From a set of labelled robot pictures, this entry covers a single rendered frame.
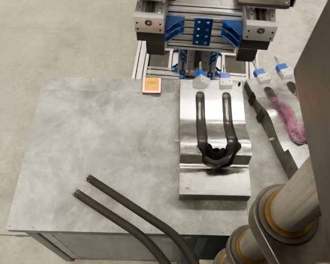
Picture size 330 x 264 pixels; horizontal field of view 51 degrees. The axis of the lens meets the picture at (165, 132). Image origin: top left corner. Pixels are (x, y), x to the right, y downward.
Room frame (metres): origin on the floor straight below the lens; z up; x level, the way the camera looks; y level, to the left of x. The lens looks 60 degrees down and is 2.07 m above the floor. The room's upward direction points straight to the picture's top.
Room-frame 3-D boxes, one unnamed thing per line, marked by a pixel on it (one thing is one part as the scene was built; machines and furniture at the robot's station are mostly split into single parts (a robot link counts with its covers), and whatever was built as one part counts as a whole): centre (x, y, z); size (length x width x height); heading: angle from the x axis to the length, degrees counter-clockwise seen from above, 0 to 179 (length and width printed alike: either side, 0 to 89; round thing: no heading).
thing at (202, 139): (0.69, -0.20, 0.92); 0.35 x 0.16 x 0.09; 178
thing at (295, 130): (0.75, -0.54, 0.90); 0.26 x 0.18 x 0.08; 16
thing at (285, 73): (1.03, -0.52, 0.86); 0.13 x 0.05 x 0.05; 16
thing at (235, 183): (0.68, -0.19, 0.87); 0.50 x 0.26 x 0.14; 178
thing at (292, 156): (0.75, -0.55, 0.86); 0.50 x 0.26 x 0.11; 16
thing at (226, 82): (0.95, -0.26, 0.89); 0.13 x 0.05 x 0.05; 178
